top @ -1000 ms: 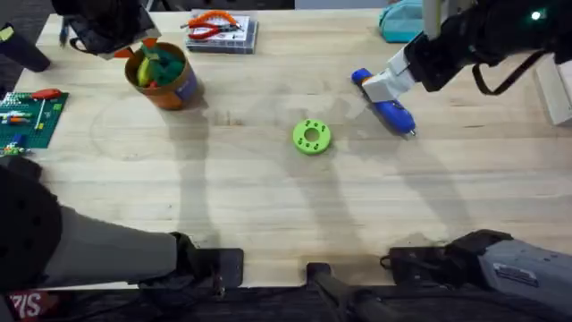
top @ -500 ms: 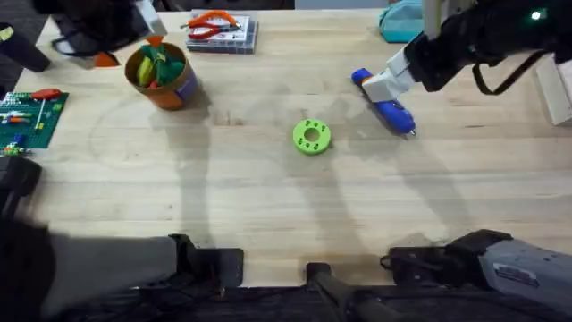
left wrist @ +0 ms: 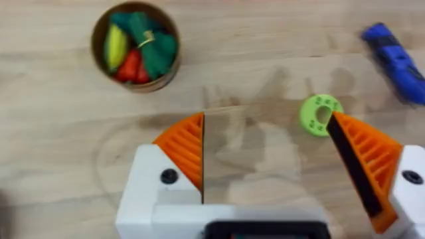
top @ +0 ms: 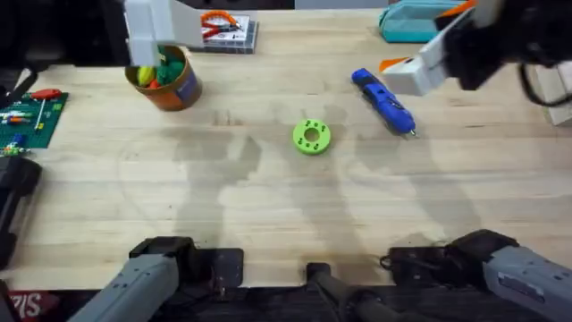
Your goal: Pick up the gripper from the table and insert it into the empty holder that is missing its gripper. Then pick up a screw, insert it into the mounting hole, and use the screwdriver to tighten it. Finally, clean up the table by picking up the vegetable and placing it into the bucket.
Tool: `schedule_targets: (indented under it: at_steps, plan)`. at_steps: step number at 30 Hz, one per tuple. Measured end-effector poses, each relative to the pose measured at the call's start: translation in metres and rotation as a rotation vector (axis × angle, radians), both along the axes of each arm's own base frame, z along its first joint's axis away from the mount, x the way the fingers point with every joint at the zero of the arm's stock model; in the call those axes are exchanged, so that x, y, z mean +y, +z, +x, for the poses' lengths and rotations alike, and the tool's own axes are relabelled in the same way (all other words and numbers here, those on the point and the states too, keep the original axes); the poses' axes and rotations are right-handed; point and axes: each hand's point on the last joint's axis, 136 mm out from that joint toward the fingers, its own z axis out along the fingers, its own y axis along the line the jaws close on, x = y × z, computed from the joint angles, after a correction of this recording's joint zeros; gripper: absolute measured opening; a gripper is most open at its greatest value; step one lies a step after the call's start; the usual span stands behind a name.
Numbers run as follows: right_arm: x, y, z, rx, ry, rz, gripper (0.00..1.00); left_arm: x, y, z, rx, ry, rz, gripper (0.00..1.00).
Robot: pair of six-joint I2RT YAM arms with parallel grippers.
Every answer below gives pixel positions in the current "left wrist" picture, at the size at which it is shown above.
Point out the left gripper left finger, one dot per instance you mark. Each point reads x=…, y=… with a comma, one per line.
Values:
x=177, y=156

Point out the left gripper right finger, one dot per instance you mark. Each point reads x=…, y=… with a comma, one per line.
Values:
x=378, y=166

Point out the blue electric screwdriver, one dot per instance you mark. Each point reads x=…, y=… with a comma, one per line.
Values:
x=395, y=61

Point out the green disc with holes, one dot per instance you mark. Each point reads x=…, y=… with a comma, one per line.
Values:
x=315, y=114

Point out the brown tub with toy vegetables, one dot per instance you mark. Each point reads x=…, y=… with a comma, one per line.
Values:
x=136, y=46

